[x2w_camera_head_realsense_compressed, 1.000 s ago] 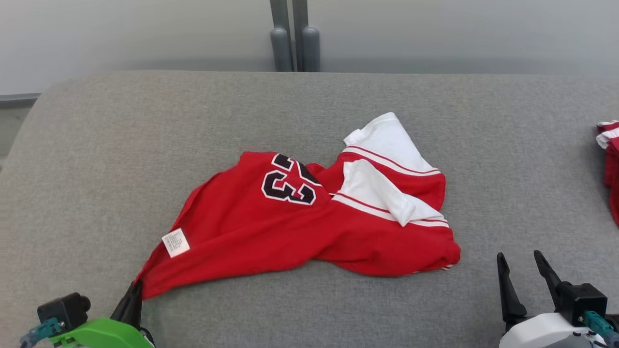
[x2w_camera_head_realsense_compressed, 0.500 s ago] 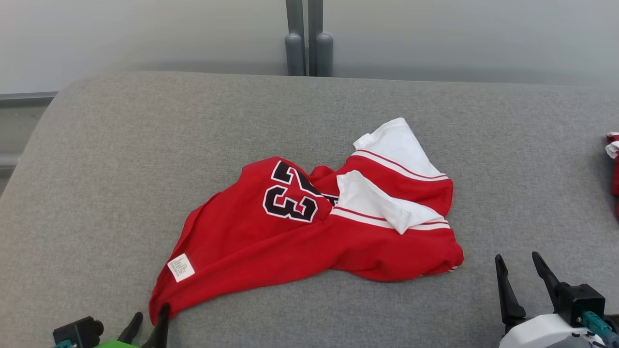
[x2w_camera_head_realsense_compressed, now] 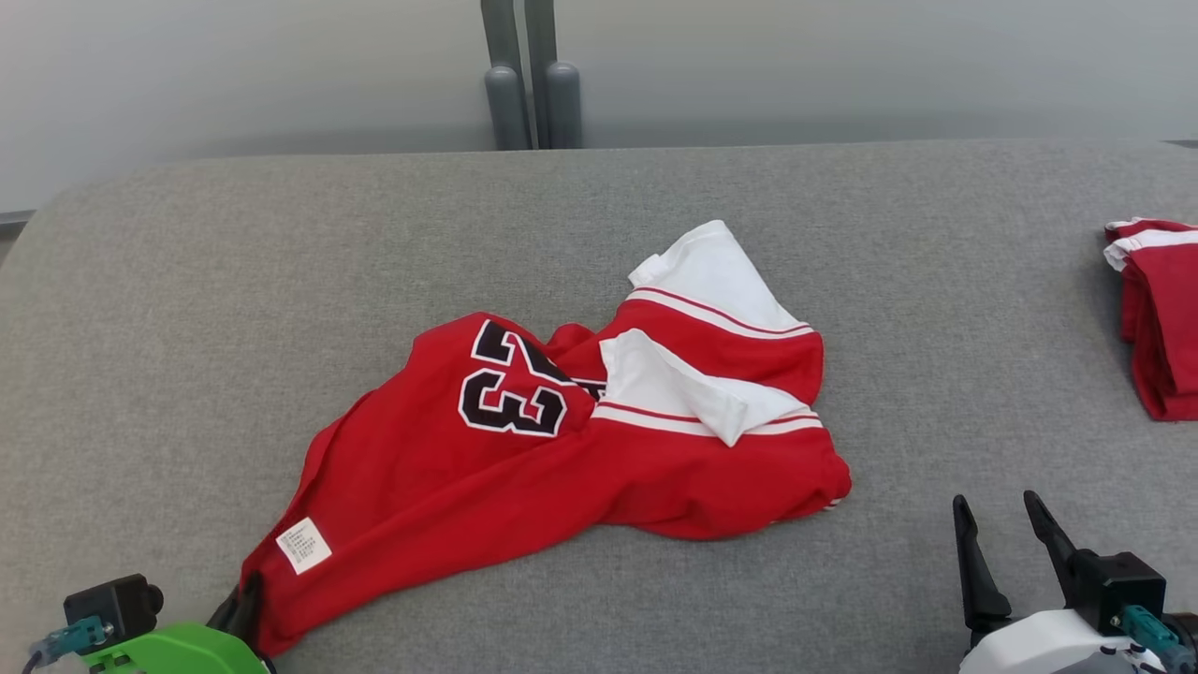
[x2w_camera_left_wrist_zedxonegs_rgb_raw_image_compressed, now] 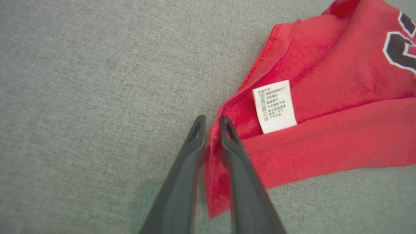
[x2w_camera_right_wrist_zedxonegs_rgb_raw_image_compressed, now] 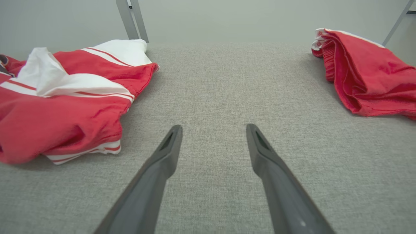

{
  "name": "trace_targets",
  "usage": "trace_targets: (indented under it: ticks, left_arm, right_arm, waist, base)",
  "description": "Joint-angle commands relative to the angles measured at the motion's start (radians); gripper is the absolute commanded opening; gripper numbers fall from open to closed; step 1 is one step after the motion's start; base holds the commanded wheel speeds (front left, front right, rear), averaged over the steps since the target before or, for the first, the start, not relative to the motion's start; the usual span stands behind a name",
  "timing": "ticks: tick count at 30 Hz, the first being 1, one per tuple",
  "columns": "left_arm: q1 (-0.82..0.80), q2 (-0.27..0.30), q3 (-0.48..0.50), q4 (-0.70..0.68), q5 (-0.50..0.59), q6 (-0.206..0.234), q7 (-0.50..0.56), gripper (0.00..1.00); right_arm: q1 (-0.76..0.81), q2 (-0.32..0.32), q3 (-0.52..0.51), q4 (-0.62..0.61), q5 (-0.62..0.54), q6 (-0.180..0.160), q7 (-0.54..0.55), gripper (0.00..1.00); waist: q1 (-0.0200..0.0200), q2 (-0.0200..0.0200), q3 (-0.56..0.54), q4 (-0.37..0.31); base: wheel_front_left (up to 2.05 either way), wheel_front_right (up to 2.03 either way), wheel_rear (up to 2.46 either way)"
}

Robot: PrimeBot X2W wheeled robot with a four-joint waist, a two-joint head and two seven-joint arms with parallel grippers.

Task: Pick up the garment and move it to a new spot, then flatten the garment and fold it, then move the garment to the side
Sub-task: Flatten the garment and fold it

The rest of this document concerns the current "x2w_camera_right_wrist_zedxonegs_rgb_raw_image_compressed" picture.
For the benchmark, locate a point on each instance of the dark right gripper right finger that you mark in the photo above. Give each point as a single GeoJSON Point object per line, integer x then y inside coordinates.
{"type": "Point", "coordinates": [286, 201]}

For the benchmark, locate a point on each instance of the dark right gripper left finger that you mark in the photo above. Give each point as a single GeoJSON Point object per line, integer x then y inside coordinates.
{"type": "Point", "coordinates": [143, 195]}

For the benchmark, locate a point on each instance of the red white basketball jersey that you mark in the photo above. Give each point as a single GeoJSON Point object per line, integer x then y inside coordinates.
{"type": "Point", "coordinates": [65, 113]}

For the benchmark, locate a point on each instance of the red shorts white trim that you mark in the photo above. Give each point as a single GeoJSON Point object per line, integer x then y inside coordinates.
{"type": "Point", "coordinates": [370, 78]}

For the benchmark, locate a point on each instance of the grey metal post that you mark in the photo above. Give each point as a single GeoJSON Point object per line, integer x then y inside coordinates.
{"type": "Point", "coordinates": [127, 19]}
{"type": "Point", "coordinates": [140, 22]}

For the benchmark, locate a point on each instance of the grey metal frame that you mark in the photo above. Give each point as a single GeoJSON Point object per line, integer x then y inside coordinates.
{"type": "Point", "coordinates": [395, 27]}

